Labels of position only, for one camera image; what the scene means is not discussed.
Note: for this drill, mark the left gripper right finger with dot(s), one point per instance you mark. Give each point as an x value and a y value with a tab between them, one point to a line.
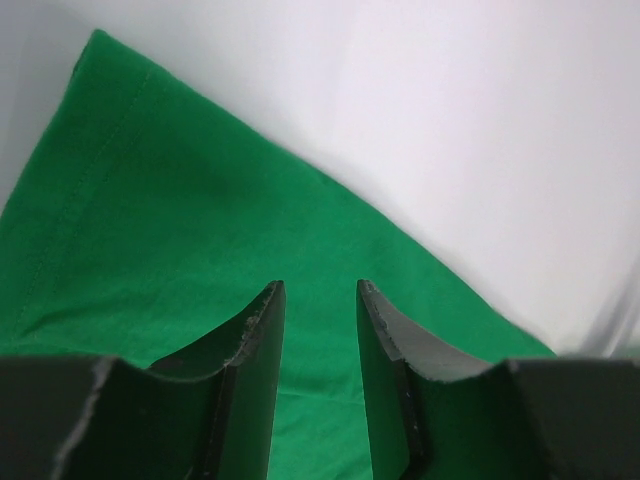
433	411

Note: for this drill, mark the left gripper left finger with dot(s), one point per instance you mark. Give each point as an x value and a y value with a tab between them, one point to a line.
203	412

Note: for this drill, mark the green t shirt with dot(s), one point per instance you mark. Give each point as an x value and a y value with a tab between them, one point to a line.
147	214

